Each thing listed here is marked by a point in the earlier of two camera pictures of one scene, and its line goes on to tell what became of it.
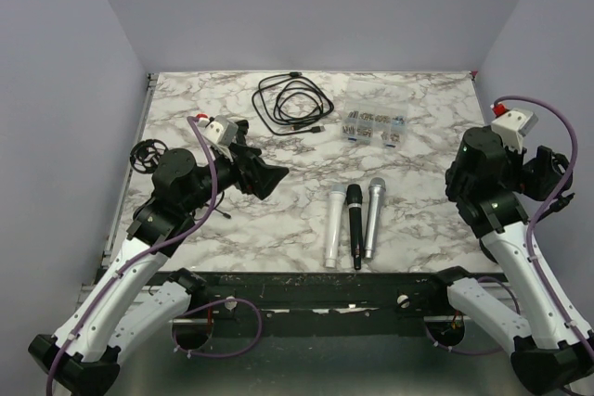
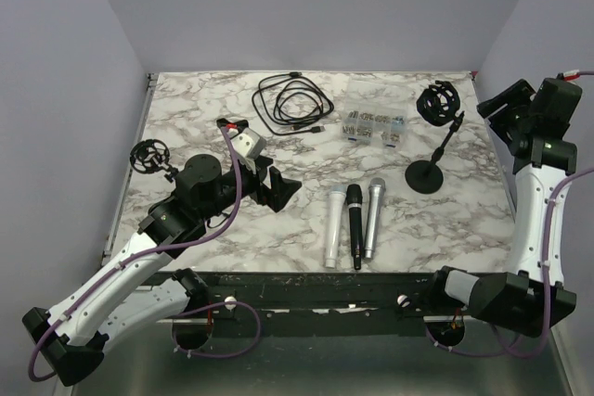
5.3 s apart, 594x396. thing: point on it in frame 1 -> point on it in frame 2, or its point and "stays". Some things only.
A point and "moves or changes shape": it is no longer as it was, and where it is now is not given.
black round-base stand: (545, 176) moves or changes shape
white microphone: (337, 199) stays
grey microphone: (377, 186) stays
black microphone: (355, 197) stays
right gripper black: (536, 185) -> (519, 92)
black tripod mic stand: (145, 157) stays
